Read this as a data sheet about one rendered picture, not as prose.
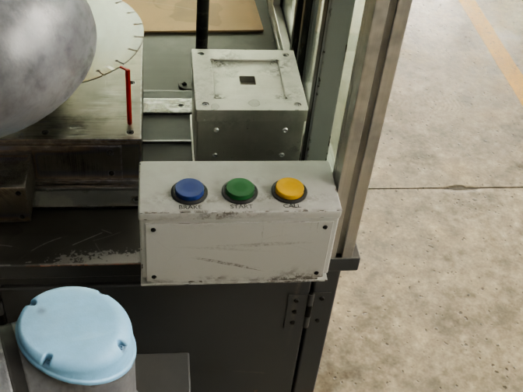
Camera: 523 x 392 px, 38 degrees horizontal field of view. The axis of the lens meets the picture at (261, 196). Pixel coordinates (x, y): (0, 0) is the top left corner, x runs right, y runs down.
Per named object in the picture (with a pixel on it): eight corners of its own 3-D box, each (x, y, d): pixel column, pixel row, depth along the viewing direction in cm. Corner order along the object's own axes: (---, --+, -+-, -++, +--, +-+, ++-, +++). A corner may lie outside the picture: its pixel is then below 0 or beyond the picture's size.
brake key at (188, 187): (202, 187, 109) (203, 177, 107) (204, 207, 106) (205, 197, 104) (174, 188, 108) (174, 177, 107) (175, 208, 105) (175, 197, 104)
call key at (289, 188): (300, 187, 111) (302, 176, 109) (304, 206, 108) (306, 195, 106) (272, 187, 110) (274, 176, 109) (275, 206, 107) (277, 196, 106)
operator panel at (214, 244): (316, 231, 124) (329, 159, 114) (328, 282, 116) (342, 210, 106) (141, 234, 121) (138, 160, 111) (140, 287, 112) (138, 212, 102)
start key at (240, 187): (251, 187, 110) (253, 176, 108) (254, 206, 107) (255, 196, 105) (223, 187, 109) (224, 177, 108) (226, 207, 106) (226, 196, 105)
